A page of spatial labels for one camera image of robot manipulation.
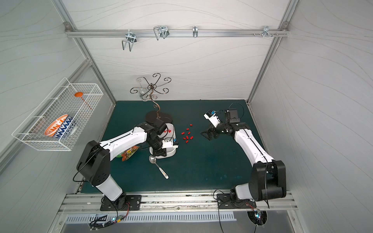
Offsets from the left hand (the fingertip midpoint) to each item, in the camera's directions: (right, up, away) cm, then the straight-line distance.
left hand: (165, 153), depth 84 cm
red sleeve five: (+13, +5, +13) cm, 19 cm away
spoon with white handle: (-8, -5, +3) cm, 10 cm away
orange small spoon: (-46, +34, -6) cm, 57 cm away
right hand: (+25, +15, 0) cm, 30 cm away
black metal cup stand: (-9, +37, +1) cm, 38 cm away
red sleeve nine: (+13, +12, +20) cm, 27 cm away
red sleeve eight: (+16, +15, +23) cm, 31 cm away
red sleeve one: (+16, +7, +14) cm, 22 cm away
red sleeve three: (+14, +10, +17) cm, 24 cm away
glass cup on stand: (-17, +37, +12) cm, 42 cm away
